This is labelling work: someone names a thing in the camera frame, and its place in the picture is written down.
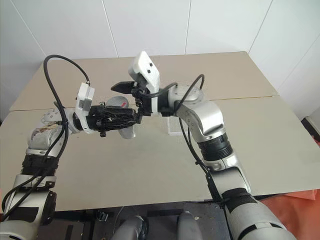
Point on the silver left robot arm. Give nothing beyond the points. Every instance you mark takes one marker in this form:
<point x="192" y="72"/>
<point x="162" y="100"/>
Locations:
<point x="37" y="140"/>

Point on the dark object at table side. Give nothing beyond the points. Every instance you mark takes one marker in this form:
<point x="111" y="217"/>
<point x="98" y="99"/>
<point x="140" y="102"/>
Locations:
<point x="311" y="125"/>

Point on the orange cloth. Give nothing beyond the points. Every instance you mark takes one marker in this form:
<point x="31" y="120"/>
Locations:
<point x="295" y="202"/>

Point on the small clear plastic box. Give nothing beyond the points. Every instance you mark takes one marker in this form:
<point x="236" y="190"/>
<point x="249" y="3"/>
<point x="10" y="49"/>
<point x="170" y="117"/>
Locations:
<point x="175" y="126"/>

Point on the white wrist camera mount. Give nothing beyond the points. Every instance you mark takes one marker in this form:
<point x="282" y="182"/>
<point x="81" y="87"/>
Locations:
<point x="83" y="97"/>
<point x="146" y="67"/>

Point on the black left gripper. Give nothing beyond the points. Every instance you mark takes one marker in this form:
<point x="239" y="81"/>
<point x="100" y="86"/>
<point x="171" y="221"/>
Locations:
<point x="96" y="118"/>

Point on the grey jar with red label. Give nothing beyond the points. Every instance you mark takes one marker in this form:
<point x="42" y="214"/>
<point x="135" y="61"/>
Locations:
<point x="117" y="102"/>

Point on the black base under table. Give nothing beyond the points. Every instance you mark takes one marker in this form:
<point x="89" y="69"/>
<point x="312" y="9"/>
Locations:
<point x="162" y="222"/>

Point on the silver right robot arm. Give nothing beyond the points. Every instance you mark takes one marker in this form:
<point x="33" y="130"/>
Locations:
<point x="207" y="117"/>

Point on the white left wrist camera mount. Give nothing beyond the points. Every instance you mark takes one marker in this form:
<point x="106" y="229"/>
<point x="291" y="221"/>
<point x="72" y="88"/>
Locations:
<point x="83" y="97"/>

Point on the grey rounded shape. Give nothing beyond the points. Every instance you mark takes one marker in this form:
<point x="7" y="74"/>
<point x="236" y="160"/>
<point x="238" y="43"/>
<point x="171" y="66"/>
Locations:
<point x="188" y="226"/>
<point x="133" y="227"/>

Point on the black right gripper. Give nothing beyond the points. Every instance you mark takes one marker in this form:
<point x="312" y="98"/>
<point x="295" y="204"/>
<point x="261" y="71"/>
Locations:
<point x="145" y="102"/>

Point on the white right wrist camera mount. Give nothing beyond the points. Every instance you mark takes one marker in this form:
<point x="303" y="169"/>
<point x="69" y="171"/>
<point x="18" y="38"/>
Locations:
<point x="146" y="67"/>

